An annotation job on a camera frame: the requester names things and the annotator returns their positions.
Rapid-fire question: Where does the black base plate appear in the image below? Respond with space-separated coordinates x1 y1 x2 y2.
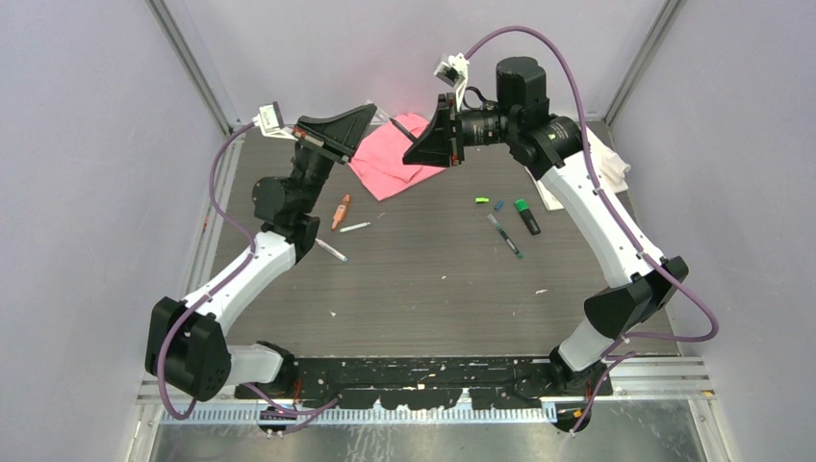
235 356 607 410

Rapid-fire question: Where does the white cloth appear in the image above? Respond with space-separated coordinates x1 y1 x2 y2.
526 127 631 211

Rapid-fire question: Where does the pink cloth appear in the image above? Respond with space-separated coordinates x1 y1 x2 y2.
350 121 443 201

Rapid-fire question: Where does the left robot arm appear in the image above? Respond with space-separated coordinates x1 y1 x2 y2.
145 103 377 419

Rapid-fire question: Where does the orange highlighter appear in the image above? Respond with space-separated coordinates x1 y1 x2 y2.
331 193 351 231

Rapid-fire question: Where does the white marker pen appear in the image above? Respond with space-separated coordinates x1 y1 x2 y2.
339 221 372 233

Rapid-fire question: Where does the green gel pen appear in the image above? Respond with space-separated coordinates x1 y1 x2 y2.
487 214 523 259

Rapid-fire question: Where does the white blue marker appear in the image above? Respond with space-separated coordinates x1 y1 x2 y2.
316 239 348 263

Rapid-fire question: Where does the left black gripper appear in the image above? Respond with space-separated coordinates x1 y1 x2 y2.
292 104 377 215

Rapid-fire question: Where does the black green highlighter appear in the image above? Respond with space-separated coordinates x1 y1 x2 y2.
514 199 541 236

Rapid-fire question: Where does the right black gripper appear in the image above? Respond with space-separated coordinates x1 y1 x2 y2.
401 92 516 168

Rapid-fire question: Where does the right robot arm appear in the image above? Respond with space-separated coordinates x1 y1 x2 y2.
403 55 689 394

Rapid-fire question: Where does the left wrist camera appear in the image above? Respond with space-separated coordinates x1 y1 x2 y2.
252 101 295 141

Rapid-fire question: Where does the black pen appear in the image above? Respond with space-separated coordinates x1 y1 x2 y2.
389 117 418 143

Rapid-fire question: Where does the clear pen cap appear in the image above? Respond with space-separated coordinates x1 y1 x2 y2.
371 106 391 124

